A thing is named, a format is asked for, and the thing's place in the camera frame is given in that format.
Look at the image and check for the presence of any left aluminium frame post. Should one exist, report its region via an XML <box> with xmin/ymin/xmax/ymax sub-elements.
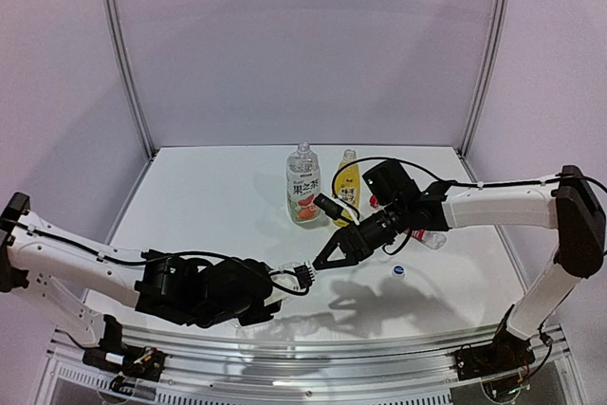
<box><xmin>103</xmin><ymin>0</ymin><xmax>157</xmax><ymax>161</ymax></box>

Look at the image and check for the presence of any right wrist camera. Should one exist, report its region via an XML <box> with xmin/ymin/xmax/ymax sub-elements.
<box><xmin>313</xmin><ymin>193</ymin><xmax>360</xmax><ymax>227</ymax></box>

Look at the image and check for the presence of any fruit tea bottle white label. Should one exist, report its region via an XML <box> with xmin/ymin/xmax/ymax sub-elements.
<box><xmin>285</xmin><ymin>142</ymin><xmax>322</xmax><ymax>225</ymax></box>

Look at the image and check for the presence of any front aluminium rail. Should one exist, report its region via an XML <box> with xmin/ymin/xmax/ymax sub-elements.
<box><xmin>46</xmin><ymin>323</ymin><xmax>570</xmax><ymax>405</ymax></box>

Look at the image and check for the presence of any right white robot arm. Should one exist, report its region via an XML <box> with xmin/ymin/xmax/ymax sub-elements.
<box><xmin>313</xmin><ymin>159</ymin><xmax>606</xmax><ymax>341</ymax></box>

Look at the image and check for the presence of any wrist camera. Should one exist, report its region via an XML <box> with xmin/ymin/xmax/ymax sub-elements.
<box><xmin>265</xmin><ymin>270</ymin><xmax>304</xmax><ymax>304</ymax></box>
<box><xmin>313</xmin><ymin>193</ymin><xmax>360</xmax><ymax>227</ymax></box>

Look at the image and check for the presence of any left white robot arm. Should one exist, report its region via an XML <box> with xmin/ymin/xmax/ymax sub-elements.
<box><xmin>1</xmin><ymin>193</ymin><xmax>314</xmax><ymax>353</ymax></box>

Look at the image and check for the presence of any right aluminium frame post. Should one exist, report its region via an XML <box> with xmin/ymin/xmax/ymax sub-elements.
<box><xmin>458</xmin><ymin>0</ymin><xmax>508</xmax><ymax>159</ymax></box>

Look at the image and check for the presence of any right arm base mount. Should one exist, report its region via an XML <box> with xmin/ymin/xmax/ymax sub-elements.
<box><xmin>451</xmin><ymin>305</ymin><xmax>553</xmax><ymax>404</ymax></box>

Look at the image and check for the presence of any aluminium frame post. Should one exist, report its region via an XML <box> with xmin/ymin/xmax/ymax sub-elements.
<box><xmin>458</xmin><ymin>0</ymin><xmax>508</xmax><ymax>159</ymax></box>
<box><xmin>103</xmin><ymin>0</ymin><xmax>157</xmax><ymax>161</ymax></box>

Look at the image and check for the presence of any red label water bottle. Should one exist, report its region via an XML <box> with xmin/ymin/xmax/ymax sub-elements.
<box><xmin>368</xmin><ymin>193</ymin><xmax>448</xmax><ymax>250</ymax></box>

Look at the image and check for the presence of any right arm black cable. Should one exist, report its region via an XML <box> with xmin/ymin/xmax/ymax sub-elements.
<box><xmin>334</xmin><ymin>156</ymin><xmax>607</xmax><ymax>259</ymax></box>

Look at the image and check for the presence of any blue white bottle cap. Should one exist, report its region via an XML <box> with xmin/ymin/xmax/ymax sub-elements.
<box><xmin>392</xmin><ymin>265</ymin><xmax>406</xmax><ymax>278</ymax></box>

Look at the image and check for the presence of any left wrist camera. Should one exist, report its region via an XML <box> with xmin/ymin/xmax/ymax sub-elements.
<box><xmin>265</xmin><ymin>270</ymin><xmax>304</xmax><ymax>304</ymax></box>

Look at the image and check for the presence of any clear plastic bottle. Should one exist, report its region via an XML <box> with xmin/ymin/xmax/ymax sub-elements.
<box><xmin>239</xmin><ymin>263</ymin><xmax>309</xmax><ymax>327</ymax></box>

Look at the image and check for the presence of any yellow drink bottle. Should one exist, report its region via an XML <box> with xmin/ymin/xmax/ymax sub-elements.
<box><xmin>334</xmin><ymin>149</ymin><xmax>360</xmax><ymax>211</ymax></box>

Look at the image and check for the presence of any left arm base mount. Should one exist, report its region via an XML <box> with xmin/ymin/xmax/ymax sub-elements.
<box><xmin>83</xmin><ymin>315</ymin><xmax>167</xmax><ymax>396</ymax></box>

